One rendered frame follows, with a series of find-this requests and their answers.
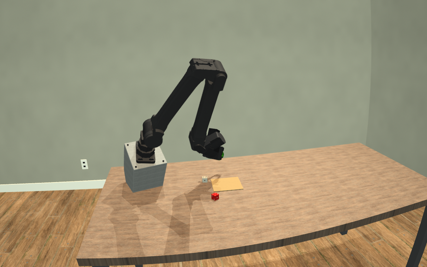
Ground tan flat mat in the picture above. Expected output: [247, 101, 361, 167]
[211, 177, 243, 192]

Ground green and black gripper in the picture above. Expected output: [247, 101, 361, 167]
[202, 146, 224, 160]

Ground red dice with white pips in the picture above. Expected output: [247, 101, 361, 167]
[211, 193, 219, 201]

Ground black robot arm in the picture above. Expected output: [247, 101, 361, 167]
[136, 58, 227, 164]

